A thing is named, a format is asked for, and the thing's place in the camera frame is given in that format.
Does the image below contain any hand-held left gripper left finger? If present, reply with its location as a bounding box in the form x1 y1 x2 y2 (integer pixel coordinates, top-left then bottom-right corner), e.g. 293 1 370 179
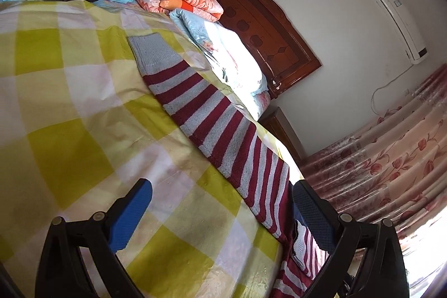
35 178 153 298

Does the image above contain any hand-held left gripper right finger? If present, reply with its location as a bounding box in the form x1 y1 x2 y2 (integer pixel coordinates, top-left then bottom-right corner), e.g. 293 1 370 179
293 180 410 298

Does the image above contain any red grey striped knit sweater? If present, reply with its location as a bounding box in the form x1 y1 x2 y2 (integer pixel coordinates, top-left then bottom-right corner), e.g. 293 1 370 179
127 34 336 298

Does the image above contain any wooden nightstand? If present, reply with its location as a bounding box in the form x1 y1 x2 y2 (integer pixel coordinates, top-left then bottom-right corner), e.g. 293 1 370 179
260 106 307 163

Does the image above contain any pink floral curtain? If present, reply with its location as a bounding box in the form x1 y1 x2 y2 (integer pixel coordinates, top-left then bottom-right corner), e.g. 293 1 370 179
299 64 447 286

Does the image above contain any yellow white checked bedsheet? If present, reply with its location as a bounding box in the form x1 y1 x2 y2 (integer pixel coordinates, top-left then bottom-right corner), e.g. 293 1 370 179
0 0 291 298

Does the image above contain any light blue floral quilt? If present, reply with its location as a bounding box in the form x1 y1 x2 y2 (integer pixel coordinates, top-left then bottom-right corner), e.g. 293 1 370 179
170 8 272 121

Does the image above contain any dark wooden carved headboard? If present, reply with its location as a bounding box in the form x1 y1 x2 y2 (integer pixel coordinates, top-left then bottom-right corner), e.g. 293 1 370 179
200 0 323 99

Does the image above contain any white power cable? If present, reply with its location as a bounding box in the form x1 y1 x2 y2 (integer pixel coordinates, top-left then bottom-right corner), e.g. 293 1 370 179
370 64 420 114

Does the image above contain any white wall air conditioner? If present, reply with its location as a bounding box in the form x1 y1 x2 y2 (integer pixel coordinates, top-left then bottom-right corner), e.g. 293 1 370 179
374 0 430 66

